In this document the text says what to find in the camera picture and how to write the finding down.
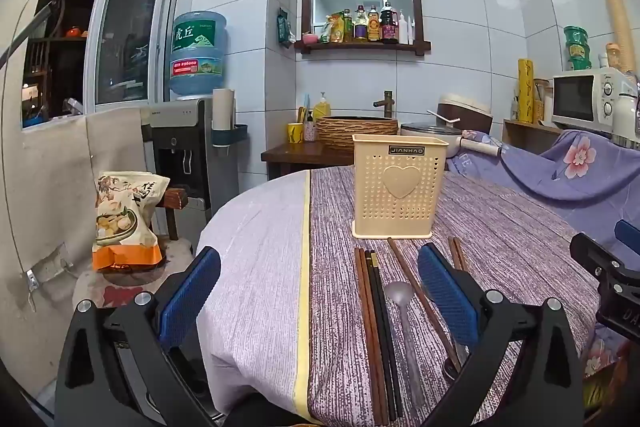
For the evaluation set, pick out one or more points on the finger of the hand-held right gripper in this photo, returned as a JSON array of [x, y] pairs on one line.
[[600, 259], [629, 234]]

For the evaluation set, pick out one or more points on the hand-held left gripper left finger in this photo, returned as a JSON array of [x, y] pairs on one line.
[[190, 302]]

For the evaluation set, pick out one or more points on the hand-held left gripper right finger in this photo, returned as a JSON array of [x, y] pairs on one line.
[[447, 302]]

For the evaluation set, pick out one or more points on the silver metal spoon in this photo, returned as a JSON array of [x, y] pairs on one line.
[[398, 294]]

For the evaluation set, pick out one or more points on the brown wooden chopstick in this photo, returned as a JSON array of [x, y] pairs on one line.
[[452, 252], [459, 252], [366, 332], [404, 267], [372, 332]]

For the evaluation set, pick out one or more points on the black chopstick with gold band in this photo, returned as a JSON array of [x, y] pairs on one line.
[[379, 332], [386, 332]]

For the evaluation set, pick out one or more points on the cream plastic utensil holder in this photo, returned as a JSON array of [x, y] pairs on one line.
[[400, 207]]

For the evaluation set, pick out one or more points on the wooden stool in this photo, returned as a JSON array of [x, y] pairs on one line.
[[170, 257]]

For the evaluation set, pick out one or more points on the purple striped tablecloth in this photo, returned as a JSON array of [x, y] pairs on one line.
[[500, 247]]

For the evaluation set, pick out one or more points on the purple floral cloth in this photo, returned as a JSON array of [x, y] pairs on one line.
[[575, 177]]

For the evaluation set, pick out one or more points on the printed snack bag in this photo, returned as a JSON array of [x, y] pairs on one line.
[[125, 217]]

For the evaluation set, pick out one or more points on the white kettle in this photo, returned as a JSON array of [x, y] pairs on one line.
[[626, 114]]

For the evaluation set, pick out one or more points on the light wooden shelf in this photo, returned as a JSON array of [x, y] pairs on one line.
[[530, 134]]

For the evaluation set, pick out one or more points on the white microwave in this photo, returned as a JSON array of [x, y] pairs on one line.
[[580, 99]]

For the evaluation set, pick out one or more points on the clear storage jar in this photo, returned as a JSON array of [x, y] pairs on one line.
[[541, 102]]

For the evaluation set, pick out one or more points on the white pot with glass lid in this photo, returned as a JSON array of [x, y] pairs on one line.
[[435, 134]]

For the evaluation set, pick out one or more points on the grey water dispenser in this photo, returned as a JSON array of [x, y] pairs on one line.
[[180, 127]]

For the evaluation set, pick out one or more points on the tall yellow roll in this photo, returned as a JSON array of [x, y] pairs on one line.
[[525, 92]]

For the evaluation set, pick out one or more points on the dark wooden vanity table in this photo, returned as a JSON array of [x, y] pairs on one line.
[[295, 154]]

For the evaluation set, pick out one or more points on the beige cloth cover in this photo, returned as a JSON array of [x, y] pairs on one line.
[[50, 187]]

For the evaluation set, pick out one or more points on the white rice paddle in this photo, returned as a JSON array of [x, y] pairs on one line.
[[442, 117]]

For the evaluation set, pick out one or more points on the brown and white rice cooker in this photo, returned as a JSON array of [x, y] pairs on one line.
[[467, 112]]

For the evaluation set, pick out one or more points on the stack of green cups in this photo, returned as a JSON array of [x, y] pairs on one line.
[[578, 49]]

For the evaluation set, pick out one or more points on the woven sink basin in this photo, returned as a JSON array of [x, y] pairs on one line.
[[345, 134]]

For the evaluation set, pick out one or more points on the yellow cup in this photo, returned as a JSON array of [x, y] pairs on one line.
[[295, 134]]

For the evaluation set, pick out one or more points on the bronze faucet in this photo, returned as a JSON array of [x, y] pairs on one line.
[[386, 104]]

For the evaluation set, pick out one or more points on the small dotted pump bottle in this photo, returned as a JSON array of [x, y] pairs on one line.
[[310, 129]]

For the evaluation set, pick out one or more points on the tall stack of yellow cups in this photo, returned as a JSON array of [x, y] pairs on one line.
[[615, 17]]

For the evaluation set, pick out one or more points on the blue toothbrush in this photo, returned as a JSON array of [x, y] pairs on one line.
[[306, 104]]

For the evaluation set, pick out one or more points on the yellow soap bottle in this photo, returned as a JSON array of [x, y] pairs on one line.
[[321, 108]]

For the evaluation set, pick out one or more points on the blue water jug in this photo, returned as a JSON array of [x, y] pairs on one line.
[[197, 57]]

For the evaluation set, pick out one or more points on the wooden framed mirror shelf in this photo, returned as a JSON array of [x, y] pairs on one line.
[[360, 49]]

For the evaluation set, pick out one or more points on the aluminium sliding window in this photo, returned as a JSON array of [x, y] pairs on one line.
[[130, 37]]

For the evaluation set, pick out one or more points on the white bottle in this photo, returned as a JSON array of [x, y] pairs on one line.
[[411, 31], [402, 29]]

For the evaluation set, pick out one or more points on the dark soy sauce bottle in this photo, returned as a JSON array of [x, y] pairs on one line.
[[389, 27]]

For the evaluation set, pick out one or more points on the orange label bottle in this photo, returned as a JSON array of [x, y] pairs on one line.
[[374, 27]]

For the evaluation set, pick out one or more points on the purple label bottle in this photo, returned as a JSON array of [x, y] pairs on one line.
[[360, 27]]

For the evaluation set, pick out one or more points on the pink bowl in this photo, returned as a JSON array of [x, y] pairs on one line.
[[310, 39]]

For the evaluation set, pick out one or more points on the green tea packet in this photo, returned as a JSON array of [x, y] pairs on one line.
[[286, 28]]

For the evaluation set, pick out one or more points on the green oil bottle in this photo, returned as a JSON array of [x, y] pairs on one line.
[[347, 27]]

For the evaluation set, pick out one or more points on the orange pot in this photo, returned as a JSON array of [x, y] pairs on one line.
[[74, 31]]

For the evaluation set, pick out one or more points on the yellow green seasoning packet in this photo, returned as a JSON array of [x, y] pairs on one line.
[[331, 29]]

